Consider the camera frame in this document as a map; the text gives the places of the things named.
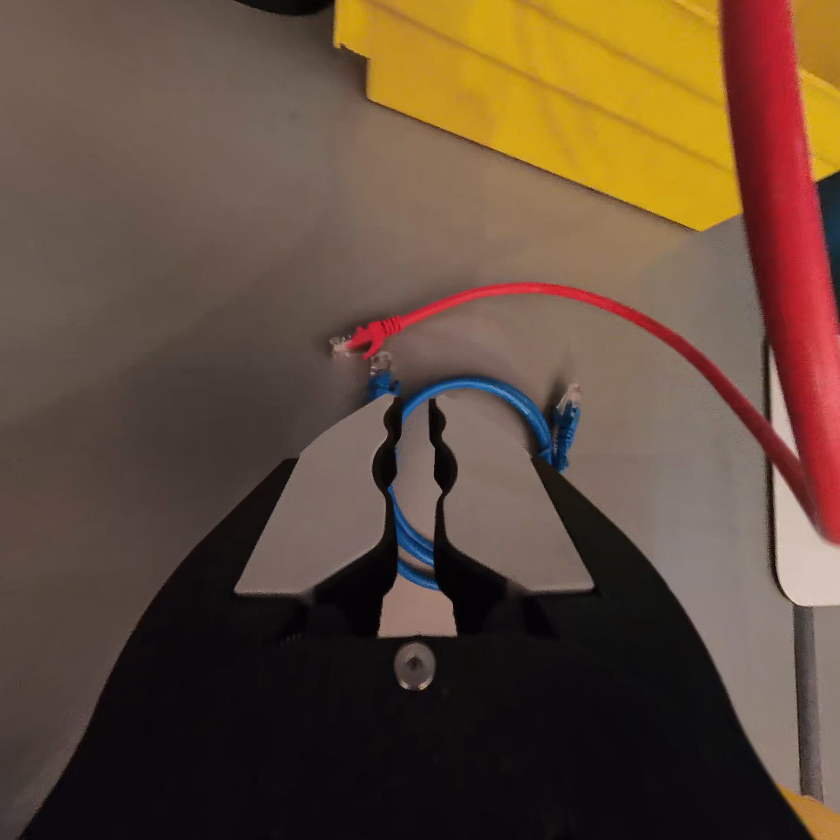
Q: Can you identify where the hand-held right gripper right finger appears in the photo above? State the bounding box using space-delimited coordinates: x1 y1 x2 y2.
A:
427 397 598 636

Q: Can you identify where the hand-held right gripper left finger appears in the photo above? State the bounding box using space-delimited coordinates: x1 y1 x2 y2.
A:
233 394 404 637

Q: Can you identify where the blue ethernet cable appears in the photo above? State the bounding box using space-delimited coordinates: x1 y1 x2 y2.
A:
363 353 585 593

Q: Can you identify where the red ethernet cable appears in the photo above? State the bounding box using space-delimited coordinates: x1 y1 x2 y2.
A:
328 0 840 547

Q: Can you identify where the white stand base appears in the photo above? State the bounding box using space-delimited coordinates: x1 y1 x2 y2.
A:
765 341 840 608

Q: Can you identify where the grey metal pole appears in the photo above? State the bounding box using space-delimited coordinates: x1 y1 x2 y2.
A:
791 604 826 803

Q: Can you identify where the yellow plastic bin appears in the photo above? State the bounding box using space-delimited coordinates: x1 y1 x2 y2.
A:
776 783 840 840
332 0 840 232

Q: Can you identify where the black mesh pad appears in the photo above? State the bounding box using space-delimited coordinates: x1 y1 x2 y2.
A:
230 0 337 18

